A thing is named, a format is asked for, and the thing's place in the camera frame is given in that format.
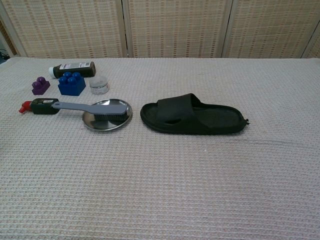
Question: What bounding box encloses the purple toy building block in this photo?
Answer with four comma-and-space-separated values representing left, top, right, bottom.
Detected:
31, 76, 52, 96

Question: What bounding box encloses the beige waffle-weave tablecloth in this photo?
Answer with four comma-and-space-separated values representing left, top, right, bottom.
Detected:
0, 56, 320, 240

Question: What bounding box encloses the blue toy building block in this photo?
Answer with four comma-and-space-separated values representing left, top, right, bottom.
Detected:
57, 71, 86, 97

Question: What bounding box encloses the black bottle with red cap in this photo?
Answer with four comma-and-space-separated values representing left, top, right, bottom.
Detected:
17, 98, 62, 116

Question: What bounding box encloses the dark brown bottle white cap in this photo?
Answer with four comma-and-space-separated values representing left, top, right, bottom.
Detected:
48, 61, 97, 79

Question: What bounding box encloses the grey handled scrub brush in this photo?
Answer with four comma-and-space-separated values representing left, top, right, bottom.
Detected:
51, 101, 128, 122

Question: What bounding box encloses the small clear plastic jar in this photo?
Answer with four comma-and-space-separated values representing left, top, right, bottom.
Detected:
89, 76, 110, 95

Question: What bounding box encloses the black rubber slide sandal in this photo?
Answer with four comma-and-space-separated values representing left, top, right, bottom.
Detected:
139, 93, 251, 136

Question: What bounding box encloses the round stainless steel plate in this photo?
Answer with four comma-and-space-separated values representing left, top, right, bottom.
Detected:
82, 98, 133, 132

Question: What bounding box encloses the woven bamboo screen panel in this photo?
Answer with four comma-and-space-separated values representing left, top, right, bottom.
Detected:
0, 0, 127, 59
221, 0, 320, 60
122, 0, 235, 59

